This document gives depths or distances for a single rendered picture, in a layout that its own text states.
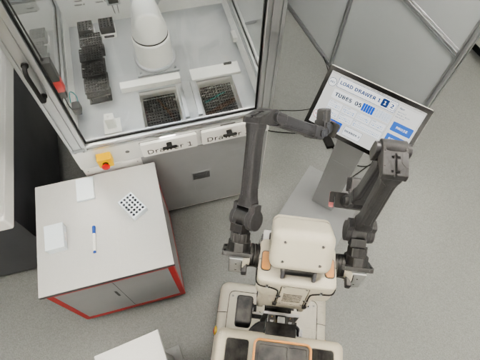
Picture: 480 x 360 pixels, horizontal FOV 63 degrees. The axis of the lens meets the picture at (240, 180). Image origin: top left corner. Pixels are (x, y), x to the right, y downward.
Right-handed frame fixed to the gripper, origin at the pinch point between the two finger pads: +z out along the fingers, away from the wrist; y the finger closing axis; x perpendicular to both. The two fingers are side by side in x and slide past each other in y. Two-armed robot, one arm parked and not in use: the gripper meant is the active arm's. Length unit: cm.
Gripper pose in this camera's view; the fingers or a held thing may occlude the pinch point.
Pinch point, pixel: (331, 124)
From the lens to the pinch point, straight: 202.5
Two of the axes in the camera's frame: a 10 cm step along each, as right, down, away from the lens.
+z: 4.0, -2.7, 8.8
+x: -3.6, 8.3, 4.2
